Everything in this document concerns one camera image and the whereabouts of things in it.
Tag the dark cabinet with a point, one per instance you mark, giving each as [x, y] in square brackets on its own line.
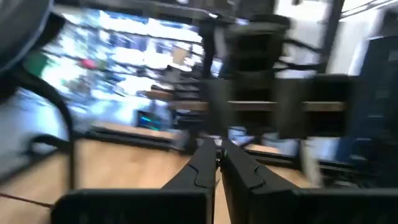
[377, 109]

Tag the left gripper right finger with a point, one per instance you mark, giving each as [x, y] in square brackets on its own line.
[273, 205]

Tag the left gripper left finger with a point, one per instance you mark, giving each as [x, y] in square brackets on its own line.
[174, 205]

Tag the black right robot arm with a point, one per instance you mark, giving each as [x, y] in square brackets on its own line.
[255, 40]

